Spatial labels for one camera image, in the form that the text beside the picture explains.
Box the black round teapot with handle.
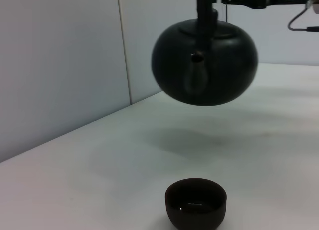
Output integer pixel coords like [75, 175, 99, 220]
[151, 0, 259, 107]

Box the small dark teacup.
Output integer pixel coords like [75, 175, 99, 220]
[164, 177, 228, 230]

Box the right gripper metal plug cable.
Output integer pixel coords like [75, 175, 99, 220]
[287, 0, 319, 32]

